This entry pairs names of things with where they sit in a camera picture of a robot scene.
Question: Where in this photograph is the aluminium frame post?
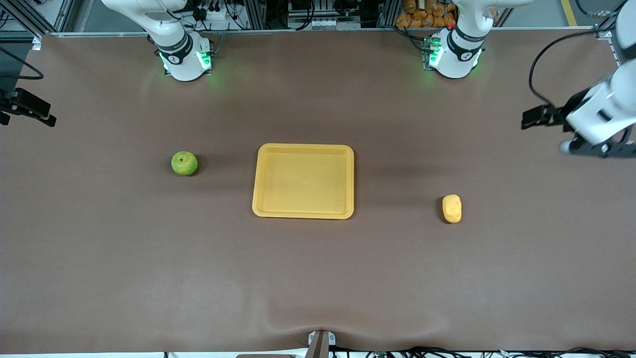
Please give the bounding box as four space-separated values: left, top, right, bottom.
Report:
594 0 636 40
0 0 76 36

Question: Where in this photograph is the yellow potato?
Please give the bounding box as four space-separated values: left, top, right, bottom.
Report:
442 194 462 224

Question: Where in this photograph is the green apple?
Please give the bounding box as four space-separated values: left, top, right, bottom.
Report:
171 151 198 176

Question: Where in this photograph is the orange snack packets pile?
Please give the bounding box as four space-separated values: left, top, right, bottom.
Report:
396 0 459 29

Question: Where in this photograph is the grey metal table clamp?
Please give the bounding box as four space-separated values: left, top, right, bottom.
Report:
307 330 337 358

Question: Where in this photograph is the white power strip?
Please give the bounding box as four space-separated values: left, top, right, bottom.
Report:
191 0 234 21

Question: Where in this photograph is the brown table mat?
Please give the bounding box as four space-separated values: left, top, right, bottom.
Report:
0 29 636 355

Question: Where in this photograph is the yellow plastic tray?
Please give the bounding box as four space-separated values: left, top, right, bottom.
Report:
252 143 355 220

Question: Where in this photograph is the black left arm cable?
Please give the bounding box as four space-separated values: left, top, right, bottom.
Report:
528 31 597 107

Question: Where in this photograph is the grey electronics box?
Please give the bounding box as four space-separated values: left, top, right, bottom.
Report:
287 0 348 30

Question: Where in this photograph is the silver aluminium frame rail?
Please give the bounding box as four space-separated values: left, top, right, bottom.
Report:
42 27 613 39

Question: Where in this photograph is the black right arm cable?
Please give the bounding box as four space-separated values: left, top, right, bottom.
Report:
0 46 44 80

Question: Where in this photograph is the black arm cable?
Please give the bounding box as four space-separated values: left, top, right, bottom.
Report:
528 31 597 107
0 46 44 80

